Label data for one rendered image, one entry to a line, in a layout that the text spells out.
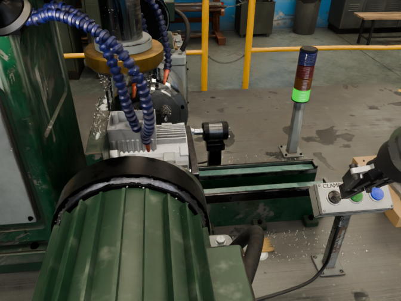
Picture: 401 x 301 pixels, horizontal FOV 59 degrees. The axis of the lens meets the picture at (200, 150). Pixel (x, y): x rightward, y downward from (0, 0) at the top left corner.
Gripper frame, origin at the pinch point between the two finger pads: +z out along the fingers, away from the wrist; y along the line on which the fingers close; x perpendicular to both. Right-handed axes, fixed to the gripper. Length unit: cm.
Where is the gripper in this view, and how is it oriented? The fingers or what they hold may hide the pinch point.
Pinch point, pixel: (351, 188)
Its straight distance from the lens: 79.4
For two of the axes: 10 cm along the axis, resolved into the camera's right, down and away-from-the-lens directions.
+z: -0.7, 3.5, 9.3
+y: -9.9, 0.6, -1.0
